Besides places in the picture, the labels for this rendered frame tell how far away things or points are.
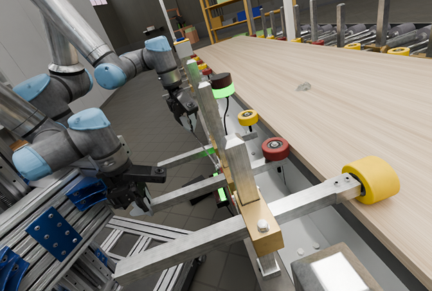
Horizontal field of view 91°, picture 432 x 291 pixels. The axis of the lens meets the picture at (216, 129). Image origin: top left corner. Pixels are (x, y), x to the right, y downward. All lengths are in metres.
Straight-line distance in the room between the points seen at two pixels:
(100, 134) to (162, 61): 0.33
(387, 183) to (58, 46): 1.00
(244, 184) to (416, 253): 0.28
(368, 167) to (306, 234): 0.39
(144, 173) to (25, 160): 0.24
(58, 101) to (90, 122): 0.39
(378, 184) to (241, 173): 0.24
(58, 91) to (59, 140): 0.39
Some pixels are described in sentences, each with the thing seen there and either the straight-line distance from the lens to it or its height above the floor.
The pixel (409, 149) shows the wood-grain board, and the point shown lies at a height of 0.90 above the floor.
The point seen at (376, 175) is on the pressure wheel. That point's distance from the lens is 0.48.
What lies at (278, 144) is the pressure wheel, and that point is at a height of 0.91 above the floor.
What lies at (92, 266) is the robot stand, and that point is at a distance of 1.25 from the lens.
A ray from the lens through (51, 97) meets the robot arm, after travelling 0.92.
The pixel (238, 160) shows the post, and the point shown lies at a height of 1.07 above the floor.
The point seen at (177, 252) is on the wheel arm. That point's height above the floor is 0.96.
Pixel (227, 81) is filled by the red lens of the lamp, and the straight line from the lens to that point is 0.56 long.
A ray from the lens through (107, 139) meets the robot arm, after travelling 0.56.
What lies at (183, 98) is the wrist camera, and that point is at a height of 1.07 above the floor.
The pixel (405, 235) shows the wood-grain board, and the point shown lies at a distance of 0.50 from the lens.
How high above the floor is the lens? 1.29
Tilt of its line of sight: 28 degrees down
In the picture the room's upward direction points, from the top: 18 degrees counter-clockwise
